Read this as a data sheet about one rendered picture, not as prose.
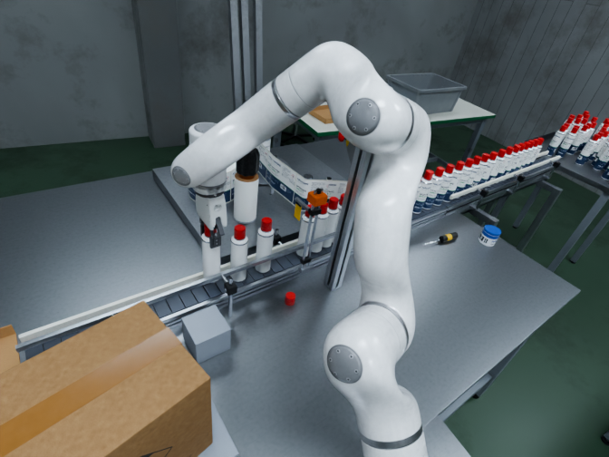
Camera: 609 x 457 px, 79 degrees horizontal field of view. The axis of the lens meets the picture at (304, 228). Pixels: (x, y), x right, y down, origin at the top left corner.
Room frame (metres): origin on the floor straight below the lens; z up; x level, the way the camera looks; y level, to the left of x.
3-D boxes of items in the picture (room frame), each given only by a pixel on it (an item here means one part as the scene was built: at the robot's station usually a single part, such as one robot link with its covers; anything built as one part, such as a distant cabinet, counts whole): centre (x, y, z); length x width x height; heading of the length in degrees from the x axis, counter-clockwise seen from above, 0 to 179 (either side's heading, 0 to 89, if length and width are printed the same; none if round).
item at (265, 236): (0.90, 0.12, 0.98); 0.05 x 0.05 x 0.20
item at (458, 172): (1.58, -0.65, 0.98); 0.05 x 0.05 x 0.20
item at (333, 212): (1.09, -0.08, 0.98); 0.05 x 0.05 x 0.20
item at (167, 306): (1.01, 0.00, 0.86); 1.65 x 0.08 x 0.04; 131
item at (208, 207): (0.78, 0.25, 1.19); 0.10 x 0.07 x 0.11; 42
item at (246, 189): (1.17, 0.24, 1.03); 0.09 x 0.09 x 0.30
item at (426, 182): (1.43, -0.48, 0.98); 0.05 x 0.05 x 0.20
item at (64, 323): (0.85, 0.24, 0.90); 1.07 x 0.01 x 0.02; 131
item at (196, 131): (0.78, 0.26, 1.34); 0.09 x 0.08 x 0.13; 167
